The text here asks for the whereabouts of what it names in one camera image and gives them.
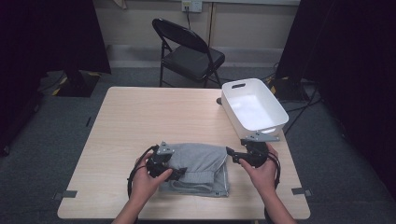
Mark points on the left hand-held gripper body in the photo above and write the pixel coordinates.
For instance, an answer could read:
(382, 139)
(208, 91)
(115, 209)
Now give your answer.
(158, 163)

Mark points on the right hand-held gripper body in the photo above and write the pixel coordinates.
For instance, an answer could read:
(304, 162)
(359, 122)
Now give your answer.
(257, 154)

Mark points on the grey sweatpants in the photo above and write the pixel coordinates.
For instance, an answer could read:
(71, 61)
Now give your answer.
(202, 165)

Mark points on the white plastic basket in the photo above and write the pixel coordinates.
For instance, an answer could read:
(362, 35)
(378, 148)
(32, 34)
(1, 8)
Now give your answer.
(255, 112)

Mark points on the person's right hand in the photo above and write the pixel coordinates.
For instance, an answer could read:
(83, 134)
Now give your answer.
(264, 177)

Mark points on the person's left hand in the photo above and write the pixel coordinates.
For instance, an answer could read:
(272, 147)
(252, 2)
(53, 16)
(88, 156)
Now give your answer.
(146, 186)

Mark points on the small dark round object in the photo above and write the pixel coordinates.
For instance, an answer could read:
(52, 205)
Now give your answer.
(219, 100)

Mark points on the grey tape piece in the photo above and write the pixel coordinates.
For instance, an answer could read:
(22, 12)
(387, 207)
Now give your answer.
(67, 194)
(300, 191)

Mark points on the black stand base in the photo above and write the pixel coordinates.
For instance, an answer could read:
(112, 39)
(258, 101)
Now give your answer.
(77, 85)
(291, 90)

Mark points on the black floor tape strip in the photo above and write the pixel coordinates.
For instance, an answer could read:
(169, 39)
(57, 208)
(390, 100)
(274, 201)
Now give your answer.
(88, 121)

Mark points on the black folding chair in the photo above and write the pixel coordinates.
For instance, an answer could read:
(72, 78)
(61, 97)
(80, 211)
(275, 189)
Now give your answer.
(193, 60)

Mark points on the black curtain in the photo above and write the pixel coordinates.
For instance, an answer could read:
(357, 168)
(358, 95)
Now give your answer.
(348, 62)
(46, 37)

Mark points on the thin vertical wall conduit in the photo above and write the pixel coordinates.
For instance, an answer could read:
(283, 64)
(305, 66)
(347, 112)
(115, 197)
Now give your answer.
(211, 25)

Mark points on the white wall power outlet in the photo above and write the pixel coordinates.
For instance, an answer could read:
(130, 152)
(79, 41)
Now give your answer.
(192, 4)

